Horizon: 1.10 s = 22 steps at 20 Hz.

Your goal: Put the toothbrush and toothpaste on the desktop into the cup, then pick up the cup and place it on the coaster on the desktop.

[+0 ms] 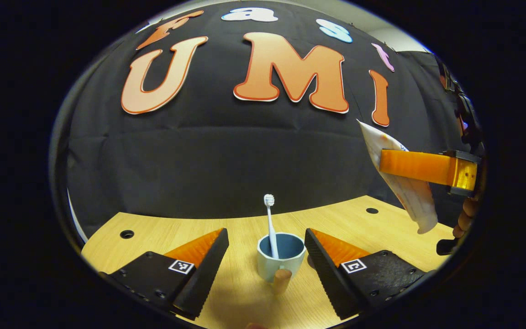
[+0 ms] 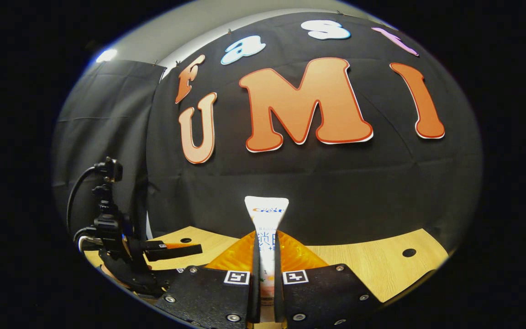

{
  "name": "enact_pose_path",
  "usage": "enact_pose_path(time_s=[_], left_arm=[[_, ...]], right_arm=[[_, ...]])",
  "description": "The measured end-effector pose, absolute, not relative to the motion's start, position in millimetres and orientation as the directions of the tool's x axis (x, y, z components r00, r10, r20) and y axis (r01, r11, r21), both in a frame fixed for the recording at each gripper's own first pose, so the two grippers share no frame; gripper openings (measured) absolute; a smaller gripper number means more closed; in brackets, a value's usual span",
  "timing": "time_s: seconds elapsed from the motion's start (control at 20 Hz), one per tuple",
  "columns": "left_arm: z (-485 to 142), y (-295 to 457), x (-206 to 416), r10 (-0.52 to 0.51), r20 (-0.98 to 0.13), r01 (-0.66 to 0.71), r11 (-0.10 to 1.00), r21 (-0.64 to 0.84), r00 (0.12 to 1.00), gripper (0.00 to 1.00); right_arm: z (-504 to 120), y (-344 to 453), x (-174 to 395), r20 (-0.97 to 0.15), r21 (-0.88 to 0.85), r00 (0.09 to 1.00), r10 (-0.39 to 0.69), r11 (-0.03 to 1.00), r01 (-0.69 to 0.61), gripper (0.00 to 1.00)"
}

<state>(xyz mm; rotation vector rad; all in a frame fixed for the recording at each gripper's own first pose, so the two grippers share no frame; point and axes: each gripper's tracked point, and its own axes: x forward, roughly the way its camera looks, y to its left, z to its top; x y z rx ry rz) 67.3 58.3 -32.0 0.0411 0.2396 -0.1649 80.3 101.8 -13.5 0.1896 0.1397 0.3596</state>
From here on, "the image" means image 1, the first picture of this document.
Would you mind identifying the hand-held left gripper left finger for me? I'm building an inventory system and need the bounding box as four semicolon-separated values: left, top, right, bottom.
99;228;230;320

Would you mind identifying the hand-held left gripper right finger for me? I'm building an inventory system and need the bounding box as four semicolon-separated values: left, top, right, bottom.
304;228;428;320

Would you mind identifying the white toothpaste tube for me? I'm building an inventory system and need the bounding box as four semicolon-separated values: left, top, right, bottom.
357;119;439;234

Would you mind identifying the pale blue cup wooden handle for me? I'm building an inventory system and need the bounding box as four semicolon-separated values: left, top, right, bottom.
257;232;307;294

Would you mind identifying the white toothbrush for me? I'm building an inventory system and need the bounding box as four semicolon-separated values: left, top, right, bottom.
263;194;280;260

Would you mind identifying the wooden desktop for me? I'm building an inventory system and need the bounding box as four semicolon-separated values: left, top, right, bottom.
81;195;455;329

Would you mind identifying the black backdrop cloth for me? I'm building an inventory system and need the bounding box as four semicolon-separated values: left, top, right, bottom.
64;2;478;238

